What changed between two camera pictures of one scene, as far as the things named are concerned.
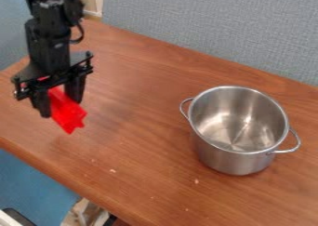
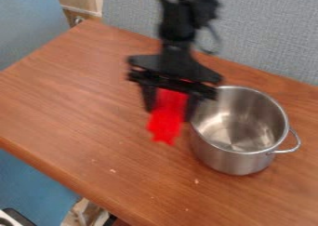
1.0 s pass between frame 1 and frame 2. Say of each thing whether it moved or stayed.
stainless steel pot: stayed
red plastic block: moved
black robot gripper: moved
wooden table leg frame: stayed
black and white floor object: stayed
